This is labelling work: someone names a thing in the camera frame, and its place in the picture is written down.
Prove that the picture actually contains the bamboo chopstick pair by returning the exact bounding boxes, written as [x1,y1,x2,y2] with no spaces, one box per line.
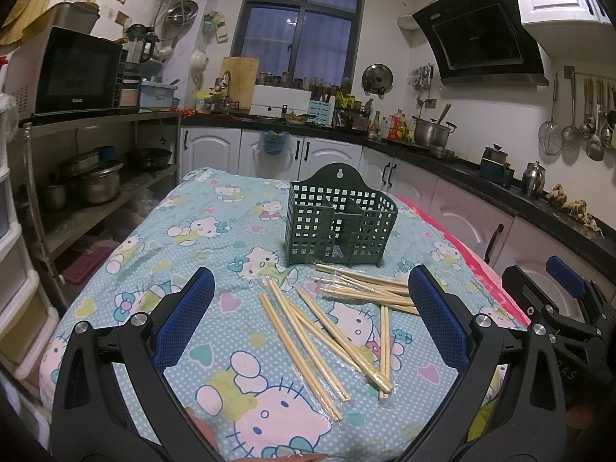
[288,301,368,377]
[296,288,393,394]
[379,306,390,378]
[314,263,406,288]
[265,278,351,403]
[259,293,341,421]
[320,287,418,315]

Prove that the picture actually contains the person's left hand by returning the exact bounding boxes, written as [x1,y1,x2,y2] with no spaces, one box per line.
[185,405,338,462]

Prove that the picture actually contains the dark teal enamel pot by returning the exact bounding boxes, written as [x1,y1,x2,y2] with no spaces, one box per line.
[479,144,514,189]

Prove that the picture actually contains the hanging steel ladle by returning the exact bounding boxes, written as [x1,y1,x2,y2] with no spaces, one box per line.
[562,68,579,144]

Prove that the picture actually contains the Hello Kitty blue tablecloth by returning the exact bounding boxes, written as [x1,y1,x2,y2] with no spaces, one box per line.
[37,167,531,460]

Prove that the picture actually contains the steel pot on shelf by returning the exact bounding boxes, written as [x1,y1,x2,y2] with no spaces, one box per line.
[79,162,123,206]

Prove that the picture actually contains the metal shelf rack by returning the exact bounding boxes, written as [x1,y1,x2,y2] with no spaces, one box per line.
[21,110,182,313]

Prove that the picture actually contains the steel stock pot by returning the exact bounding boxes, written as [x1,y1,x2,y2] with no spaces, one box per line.
[412,116,457,148]

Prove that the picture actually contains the black wok on shelf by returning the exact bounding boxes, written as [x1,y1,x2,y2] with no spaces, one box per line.
[126,148,172,171]

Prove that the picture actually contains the red oil bottle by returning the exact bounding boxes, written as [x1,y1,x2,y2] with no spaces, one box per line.
[388,110,408,141]

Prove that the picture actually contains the green plastic utensil basket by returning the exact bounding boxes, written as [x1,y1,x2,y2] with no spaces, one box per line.
[285,163,398,267]

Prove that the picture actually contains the black range hood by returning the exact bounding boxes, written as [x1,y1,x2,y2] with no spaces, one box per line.
[413,0,549,87]

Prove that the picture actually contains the light blue plastic bin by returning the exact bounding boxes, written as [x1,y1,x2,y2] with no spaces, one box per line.
[140,80,177,110]

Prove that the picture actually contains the hanging pot lid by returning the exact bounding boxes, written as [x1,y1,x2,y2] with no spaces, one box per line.
[361,63,393,98]

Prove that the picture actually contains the black microwave oven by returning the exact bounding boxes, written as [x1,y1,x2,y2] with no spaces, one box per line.
[4,26,126,120]

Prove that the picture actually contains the blue knife block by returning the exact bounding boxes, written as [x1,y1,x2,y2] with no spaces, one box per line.
[308,100,335,126]

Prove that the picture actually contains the wooden cutting board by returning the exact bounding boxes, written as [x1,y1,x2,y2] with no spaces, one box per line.
[220,56,259,110]

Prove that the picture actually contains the black blender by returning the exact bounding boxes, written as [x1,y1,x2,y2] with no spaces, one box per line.
[124,24,159,78]

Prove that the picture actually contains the dark framed window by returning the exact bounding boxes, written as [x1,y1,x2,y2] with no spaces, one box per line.
[231,0,364,85]

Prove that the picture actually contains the hanging wire skimmer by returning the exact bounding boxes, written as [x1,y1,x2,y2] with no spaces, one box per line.
[538,74,563,156]

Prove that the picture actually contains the white wall cabinet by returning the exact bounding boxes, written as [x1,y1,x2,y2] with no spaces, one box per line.
[518,0,615,64]

